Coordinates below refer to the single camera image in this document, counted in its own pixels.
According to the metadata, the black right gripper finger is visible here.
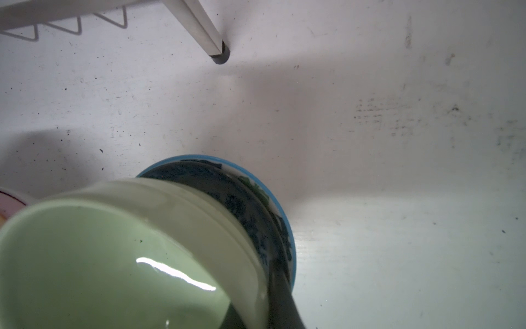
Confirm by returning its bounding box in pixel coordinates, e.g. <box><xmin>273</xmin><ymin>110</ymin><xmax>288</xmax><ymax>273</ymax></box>
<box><xmin>268</xmin><ymin>268</ymin><xmax>305</xmax><ymax>329</ymax></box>

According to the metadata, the green leaf patterned bowl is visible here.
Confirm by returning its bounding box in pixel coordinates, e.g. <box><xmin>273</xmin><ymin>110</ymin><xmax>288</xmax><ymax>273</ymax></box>
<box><xmin>136</xmin><ymin>154</ymin><xmax>297</xmax><ymax>291</ymax></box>

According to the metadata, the light green bowl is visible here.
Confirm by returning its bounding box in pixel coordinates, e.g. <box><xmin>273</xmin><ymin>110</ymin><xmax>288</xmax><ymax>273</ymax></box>
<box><xmin>1</xmin><ymin>178</ymin><xmax>269</xmax><ymax>328</ymax></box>

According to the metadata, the pink plate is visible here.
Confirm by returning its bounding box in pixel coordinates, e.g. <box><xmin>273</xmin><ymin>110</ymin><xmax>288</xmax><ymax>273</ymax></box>
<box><xmin>0</xmin><ymin>187</ymin><xmax>36</xmax><ymax>226</ymax></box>

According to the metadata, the silver two-tier dish rack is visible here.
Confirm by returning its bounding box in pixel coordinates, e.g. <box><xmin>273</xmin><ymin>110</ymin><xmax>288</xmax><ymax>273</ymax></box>
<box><xmin>1</xmin><ymin>0</ymin><xmax>230</xmax><ymax>64</ymax></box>

